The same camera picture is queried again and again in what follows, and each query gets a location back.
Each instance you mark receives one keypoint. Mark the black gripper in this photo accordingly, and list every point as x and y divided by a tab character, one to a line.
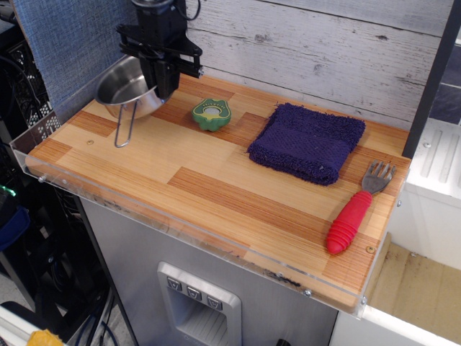
159	40

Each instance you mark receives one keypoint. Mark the green toy pepper half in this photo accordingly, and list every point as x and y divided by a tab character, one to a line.
212	114

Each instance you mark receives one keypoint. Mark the dark grey right post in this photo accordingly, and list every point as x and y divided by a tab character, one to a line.
441	60

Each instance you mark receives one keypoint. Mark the red handled fork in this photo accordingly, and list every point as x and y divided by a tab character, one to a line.
346	225

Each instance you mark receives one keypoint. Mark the purple folded cloth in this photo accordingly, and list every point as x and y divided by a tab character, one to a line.
307	144

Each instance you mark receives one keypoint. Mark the silver pot with wire handle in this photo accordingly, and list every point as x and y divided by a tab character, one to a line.
123	90

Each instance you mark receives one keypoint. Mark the toy fridge ice dispenser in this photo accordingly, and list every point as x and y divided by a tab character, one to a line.
200	312

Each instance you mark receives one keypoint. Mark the blue fabric panel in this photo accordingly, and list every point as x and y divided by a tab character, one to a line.
72	42

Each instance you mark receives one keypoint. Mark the clear acrylic table guard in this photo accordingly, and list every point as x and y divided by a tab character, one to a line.
202	188

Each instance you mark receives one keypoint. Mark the white toy sink counter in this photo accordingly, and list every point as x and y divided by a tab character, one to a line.
426	219

